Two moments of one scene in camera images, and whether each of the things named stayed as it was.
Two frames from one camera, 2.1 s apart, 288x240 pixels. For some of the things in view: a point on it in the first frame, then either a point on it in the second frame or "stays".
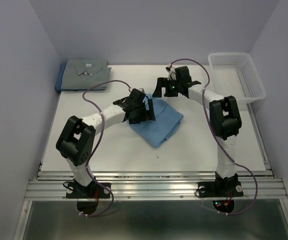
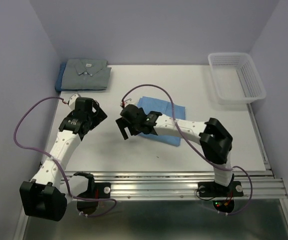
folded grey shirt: [80, 74] stays
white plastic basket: [235, 74] stays
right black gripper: [161, 82] -> [123, 122]
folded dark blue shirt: [59, 80] stays
